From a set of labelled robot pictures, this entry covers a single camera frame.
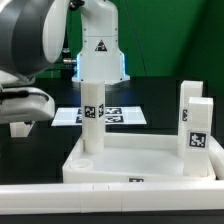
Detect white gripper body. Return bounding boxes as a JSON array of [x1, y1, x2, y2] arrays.
[[0, 87, 55, 124]]

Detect white desk top tray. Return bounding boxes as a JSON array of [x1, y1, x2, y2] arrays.
[[62, 133, 216, 183]]

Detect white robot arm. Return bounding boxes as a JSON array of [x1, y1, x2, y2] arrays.
[[0, 0, 129, 124]]

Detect white L-shaped fence wall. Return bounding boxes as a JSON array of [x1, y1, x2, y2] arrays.
[[0, 138, 224, 215]]

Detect fiducial marker sheet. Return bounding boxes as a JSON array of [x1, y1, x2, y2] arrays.
[[52, 106, 146, 126]]

